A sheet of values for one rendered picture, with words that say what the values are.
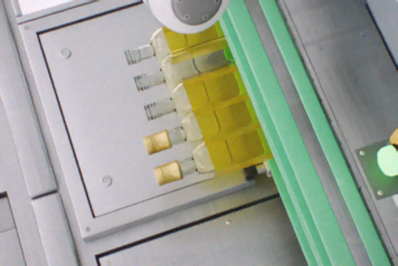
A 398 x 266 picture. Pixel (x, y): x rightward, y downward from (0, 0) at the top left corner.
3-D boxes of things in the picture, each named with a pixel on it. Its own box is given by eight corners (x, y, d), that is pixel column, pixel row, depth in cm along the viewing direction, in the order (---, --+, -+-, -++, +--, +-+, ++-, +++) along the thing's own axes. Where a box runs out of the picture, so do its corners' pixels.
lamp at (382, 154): (389, 148, 116) (371, 155, 116) (396, 138, 112) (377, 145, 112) (402, 176, 115) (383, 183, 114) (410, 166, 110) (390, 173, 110)
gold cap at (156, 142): (166, 133, 137) (142, 141, 137) (165, 126, 134) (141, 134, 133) (172, 151, 136) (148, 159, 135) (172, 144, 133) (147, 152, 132)
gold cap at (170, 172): (182, 179, 135) (158, 187, 134) (176, 160, 135) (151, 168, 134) (183, 178, 131) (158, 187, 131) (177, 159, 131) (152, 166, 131)
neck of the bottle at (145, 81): (158, 72, 141) (134, 81, 140) (158, 65, 138) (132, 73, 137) (164, 87, 140) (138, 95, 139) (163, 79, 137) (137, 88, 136)
